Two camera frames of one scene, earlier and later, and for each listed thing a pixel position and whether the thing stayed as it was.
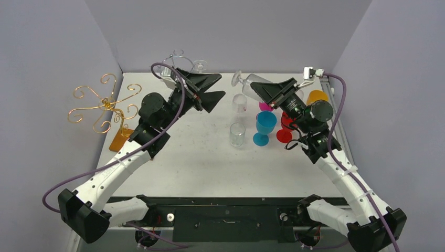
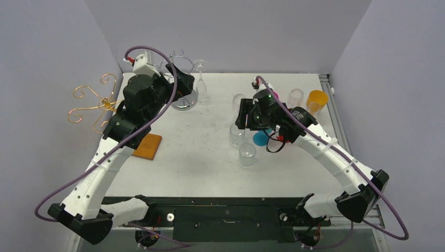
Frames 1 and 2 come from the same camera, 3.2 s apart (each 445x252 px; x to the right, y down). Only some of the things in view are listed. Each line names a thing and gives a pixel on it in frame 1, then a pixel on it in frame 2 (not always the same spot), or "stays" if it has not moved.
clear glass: [239, 106] stays
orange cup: [314, 95] stays
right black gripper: [284, 98] to [243, 113]
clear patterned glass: [237, 133] stays
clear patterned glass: [247, 87] to [247, 154]
